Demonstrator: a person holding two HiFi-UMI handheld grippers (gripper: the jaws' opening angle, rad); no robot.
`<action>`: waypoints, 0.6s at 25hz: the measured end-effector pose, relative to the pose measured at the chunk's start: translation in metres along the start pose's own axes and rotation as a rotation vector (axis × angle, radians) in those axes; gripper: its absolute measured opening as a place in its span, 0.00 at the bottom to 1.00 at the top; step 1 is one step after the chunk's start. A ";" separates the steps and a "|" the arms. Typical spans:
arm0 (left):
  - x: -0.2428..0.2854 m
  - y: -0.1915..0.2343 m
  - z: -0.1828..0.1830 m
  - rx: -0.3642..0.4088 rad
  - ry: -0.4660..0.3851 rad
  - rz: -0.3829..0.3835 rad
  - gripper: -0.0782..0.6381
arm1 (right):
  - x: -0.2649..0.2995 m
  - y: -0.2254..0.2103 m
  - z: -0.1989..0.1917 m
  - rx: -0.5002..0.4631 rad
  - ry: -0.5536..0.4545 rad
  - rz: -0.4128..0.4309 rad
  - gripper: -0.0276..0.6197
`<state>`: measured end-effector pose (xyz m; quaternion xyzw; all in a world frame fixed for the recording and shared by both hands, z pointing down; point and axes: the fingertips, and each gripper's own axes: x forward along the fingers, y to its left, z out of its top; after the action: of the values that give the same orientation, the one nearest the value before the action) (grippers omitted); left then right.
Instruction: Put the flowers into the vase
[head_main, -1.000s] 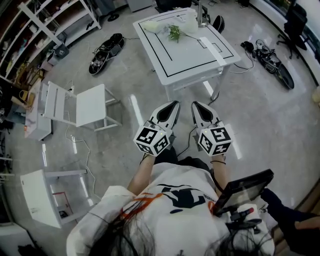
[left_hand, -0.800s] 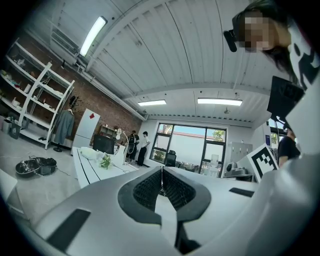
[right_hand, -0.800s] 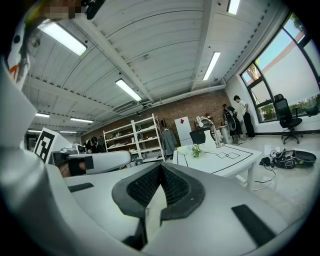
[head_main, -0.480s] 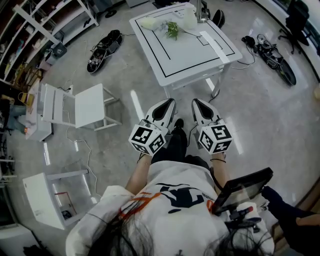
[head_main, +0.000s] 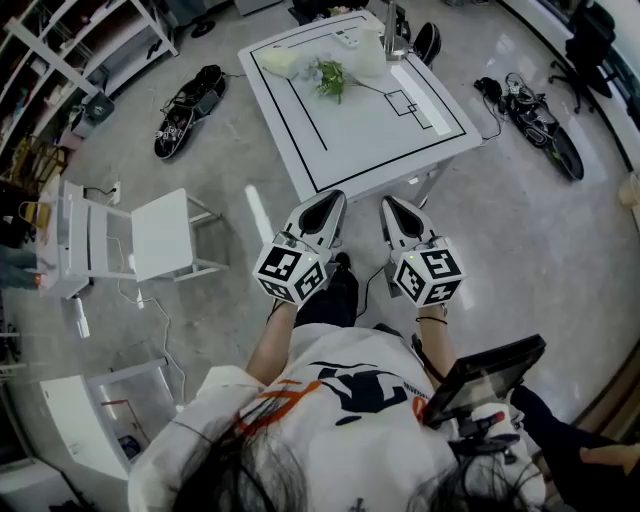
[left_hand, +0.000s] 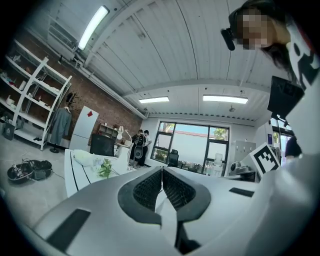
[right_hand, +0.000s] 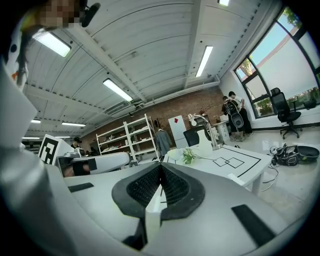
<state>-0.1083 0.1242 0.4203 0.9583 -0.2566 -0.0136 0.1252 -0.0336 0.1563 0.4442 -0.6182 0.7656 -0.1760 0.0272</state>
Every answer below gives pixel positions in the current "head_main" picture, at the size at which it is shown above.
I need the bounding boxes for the person's black trousers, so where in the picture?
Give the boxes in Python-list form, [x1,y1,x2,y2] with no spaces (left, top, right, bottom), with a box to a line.
[294,267,361,331]

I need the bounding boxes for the white wooden chair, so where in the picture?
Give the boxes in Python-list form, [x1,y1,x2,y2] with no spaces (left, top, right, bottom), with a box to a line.
[57,179,231,300]

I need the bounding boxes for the black monitor mount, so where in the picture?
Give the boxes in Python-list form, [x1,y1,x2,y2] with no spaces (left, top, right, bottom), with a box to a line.
[447,409,524,456]

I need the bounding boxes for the person's white printed shirt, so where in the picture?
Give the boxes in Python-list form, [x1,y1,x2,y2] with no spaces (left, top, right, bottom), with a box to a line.
[127,322,549,512]

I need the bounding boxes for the pale foam block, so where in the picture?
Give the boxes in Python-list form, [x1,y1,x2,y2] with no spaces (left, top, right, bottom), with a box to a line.
[255,45,300,80]

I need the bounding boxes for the wooden rack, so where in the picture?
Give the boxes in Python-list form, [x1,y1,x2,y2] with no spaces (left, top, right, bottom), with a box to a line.
[9,134,69,186]

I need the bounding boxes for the white open side cabinet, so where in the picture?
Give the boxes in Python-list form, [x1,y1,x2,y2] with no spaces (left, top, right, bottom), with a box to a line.
[38,357,184,481]

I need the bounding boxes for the person's left forearm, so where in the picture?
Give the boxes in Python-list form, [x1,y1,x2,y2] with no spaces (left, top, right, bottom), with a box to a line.
[244,301,300,387]

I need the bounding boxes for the white floor cable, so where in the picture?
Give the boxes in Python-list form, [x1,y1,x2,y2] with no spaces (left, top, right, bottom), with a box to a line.
[107,234,187,401]

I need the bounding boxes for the black helmet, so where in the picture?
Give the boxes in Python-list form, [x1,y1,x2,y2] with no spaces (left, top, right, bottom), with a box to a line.
[412,22,443,69]

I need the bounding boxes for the black floor cable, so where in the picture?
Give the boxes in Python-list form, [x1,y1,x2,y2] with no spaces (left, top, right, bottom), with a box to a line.
[480,94,505,147]

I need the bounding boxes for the blue and white flowers bouquet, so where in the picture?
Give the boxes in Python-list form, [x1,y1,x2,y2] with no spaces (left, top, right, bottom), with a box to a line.
[298,57,401,106]

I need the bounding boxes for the black headset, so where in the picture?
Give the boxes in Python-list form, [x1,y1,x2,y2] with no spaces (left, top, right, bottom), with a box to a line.
[473,77,504,101]

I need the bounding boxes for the person's right forearm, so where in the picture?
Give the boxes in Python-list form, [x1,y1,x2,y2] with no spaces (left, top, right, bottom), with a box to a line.
[414,304,459,392]

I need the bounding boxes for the white metal shelf rack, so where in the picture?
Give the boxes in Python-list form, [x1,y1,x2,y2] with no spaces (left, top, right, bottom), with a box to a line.
[0,0,179,151]

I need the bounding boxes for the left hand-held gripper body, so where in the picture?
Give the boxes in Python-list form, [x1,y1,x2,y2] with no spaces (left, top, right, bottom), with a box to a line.
[252,230,336,307]

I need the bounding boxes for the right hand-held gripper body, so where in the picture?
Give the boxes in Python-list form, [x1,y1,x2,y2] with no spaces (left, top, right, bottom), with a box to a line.
[391,234,467,308]

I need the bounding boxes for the black chest monitor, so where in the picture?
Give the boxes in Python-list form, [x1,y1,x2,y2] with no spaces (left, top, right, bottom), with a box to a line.
[422,333,548,429]

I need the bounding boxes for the black monitor cable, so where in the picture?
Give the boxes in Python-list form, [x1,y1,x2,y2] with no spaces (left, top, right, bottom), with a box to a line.
[410,333,446,391]

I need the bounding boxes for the black wheeled office chair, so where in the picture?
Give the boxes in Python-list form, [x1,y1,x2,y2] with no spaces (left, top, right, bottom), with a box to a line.
[548,0,619,114]

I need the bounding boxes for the low white cabinet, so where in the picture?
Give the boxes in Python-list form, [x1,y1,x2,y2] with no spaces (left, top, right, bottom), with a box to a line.
[37,187,69,300]

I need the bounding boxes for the yellow wicker basket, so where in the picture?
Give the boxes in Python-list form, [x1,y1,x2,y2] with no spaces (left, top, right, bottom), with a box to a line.
[17,199,51,231]

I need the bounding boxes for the dark paper bag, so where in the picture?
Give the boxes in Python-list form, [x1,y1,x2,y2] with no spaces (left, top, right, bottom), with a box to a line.
[72,92,115,139]

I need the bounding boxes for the black helmet rig with cables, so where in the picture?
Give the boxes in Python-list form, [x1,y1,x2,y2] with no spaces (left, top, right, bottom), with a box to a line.
[502,72,586,182]
[153,63,230,161]

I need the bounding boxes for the white table with black lines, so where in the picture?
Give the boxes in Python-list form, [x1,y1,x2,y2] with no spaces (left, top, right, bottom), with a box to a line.
[237,10,484,211]

